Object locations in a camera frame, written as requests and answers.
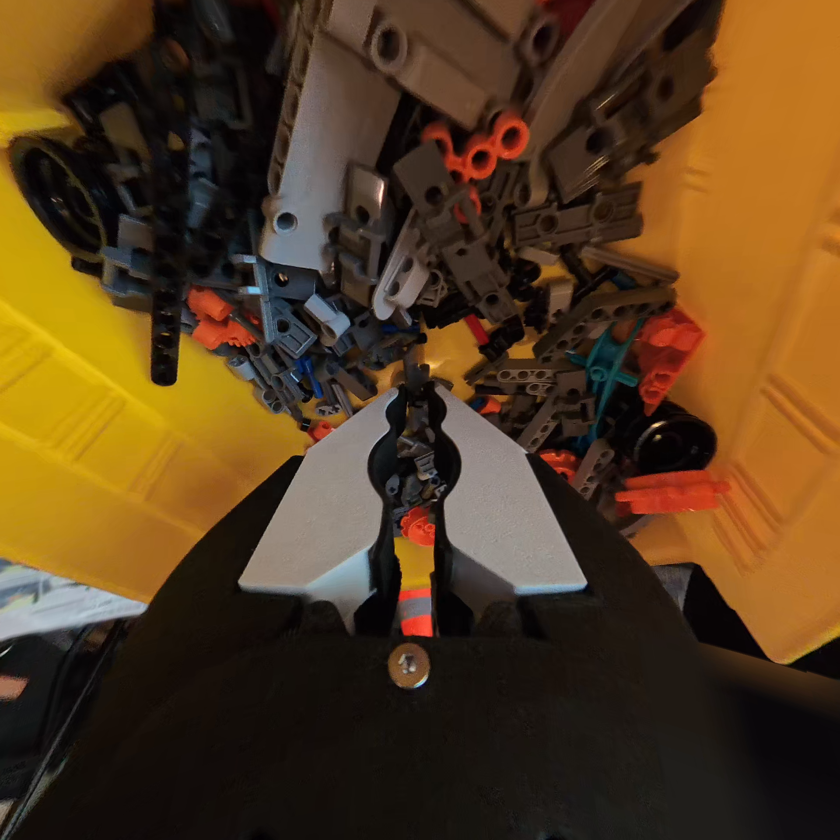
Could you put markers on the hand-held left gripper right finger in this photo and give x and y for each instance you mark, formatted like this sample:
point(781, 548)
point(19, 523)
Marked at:
point(512, 518)

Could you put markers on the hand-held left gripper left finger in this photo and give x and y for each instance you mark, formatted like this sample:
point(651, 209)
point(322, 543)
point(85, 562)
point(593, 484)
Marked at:
point(315, 518)

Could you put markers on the dark grey toy connector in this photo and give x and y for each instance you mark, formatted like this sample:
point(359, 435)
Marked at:
point(415, 384)

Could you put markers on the yellow storage bin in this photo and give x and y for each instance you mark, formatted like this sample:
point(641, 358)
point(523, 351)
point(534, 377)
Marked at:
point(98, 426)

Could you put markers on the pile of toy building parts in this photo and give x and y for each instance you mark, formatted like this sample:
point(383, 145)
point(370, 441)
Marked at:
point(459, 229)

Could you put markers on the grey toy plate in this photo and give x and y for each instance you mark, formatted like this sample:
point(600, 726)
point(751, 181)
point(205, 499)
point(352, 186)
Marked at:
point(321, 151)

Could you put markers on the orange toy gear wheel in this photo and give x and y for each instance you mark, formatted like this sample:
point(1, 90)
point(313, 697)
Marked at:
point(669, 492)
point(417, 525)

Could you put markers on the orange fabric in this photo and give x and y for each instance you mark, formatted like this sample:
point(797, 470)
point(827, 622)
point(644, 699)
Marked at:
point(415, 610)

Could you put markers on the black toy wheel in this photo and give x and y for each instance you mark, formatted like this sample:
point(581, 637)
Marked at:
point(673, 439)
point(59, 197)

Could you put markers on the printed paper leaflet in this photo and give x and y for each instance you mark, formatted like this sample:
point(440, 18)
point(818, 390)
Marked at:
point(52, 600)

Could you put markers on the black toy beam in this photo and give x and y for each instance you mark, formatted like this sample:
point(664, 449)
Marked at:
point(169, 229)

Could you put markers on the orange holed toy connector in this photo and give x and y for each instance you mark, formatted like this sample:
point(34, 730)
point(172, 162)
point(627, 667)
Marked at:
point(485, 148)

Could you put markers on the curved grey toy panel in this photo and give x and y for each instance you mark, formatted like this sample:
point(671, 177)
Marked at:
point(577, 85)

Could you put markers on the orange toy bracket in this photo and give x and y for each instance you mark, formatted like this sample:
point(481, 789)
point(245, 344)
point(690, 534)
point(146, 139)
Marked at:
point(669, 354)

